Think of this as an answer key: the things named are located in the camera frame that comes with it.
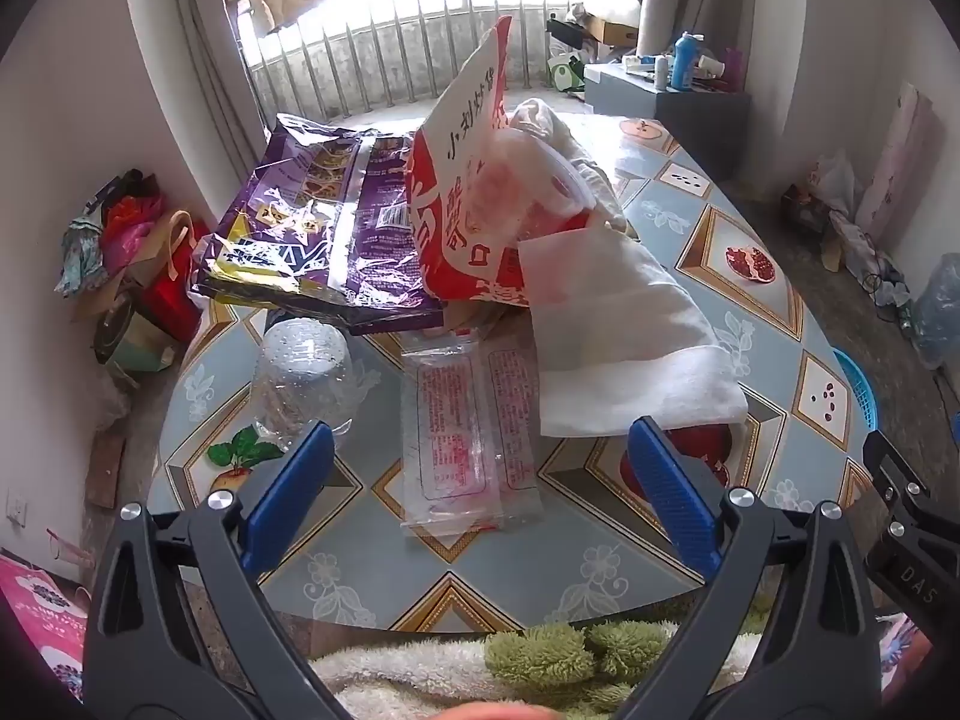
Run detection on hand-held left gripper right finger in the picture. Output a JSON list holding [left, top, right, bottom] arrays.
[[622, 416, 878, 720]]

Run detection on white plastic bag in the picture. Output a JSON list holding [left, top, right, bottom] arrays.
[[806, 150, 865, 220]]

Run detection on cardboard box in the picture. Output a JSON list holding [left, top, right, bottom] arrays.
[[585, 11, 640, 47]]

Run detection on red paper bag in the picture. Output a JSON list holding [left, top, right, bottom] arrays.
[[142, 214, 212, 346]]

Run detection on grey cabinet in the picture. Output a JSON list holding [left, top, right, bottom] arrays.
[[583, 64, 751, 182]]

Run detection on clear plastic cup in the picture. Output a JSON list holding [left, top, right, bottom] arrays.
[[251, 319, 357, 440]]

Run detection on red plastic bag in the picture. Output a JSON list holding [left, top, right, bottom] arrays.
[[101, 193, 164, 271]]

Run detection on white paper tissue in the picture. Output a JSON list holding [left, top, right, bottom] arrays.
[[517, 229, 751, 440]]

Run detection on pink printed clothing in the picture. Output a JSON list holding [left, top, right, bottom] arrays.
[[876, 613, 955, 680]]

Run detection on blue plastic basket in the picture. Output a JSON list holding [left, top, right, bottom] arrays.
[[832, 347, 881, 452]]

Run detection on green round tin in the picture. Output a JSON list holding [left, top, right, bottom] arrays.
[[92, 298, 179, 377]]

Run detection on pink rolled mat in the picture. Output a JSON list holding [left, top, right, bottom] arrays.
[[855, 82, 947, 241]]

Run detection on clear wrapper red print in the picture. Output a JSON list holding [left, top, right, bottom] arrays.
[[397, 330, 503, 539], [484, 345, 546, 527]]

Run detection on large water jug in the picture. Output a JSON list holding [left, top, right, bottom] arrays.
[[910, 253, 960, 371]]

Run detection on cream green fuzzy robe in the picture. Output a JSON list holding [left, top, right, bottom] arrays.
[[307, 619, 766, 720]]

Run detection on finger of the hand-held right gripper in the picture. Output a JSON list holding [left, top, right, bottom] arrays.
[[862, 427, 940, 541]]

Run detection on balcony railing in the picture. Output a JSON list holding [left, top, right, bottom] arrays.
[[247, 4, 557, 121]]

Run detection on purple snack bag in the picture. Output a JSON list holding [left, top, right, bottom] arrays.
[[191, 114, 451, 336]]

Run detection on pink printed bag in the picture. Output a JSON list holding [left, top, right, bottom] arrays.
[[0, 553, 92, 700]]

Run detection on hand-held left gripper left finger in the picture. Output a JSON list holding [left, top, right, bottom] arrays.
[[82, 420, 353, 720]]

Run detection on blue bottle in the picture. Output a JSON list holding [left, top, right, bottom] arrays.
[[670, 32, 707, 93]]

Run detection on cardboard piece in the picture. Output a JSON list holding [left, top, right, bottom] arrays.
[[85, 431, 128, 511]]

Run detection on black cables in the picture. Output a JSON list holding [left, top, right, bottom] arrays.
[[861, 261, 910, 310]]

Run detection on red white snack bag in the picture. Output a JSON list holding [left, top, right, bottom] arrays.
[[405, 15, 601, 308]]

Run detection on teal patterned cloth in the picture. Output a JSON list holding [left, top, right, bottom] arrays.
[[56, 216, 107, 298]]

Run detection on white green paper bag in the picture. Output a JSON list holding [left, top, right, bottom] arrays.
[[547, 52, 587, 95]]

